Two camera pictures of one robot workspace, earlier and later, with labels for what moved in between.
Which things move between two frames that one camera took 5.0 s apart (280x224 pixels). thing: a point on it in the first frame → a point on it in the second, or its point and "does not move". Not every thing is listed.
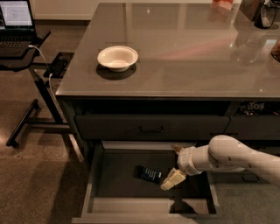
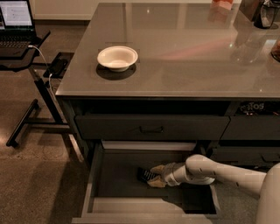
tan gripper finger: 174,178 → 157,182
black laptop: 17,28 does not move
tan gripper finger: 178,147 → 160,169
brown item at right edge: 276,51 does not move
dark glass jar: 266,13 does not move
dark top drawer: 150,128 does not move
